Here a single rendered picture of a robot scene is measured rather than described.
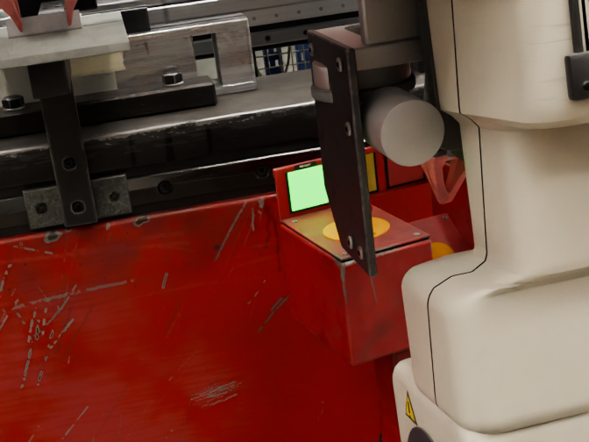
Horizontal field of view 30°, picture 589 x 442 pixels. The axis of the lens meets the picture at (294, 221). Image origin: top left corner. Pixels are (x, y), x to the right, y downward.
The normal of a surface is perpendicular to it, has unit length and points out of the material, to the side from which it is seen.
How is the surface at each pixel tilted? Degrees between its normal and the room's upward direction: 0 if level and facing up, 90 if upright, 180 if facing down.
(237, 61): 90
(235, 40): 90
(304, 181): 90
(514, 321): 82
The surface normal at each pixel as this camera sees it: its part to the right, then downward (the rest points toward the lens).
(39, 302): 0.18, 0.30
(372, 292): 0.40, 0.25
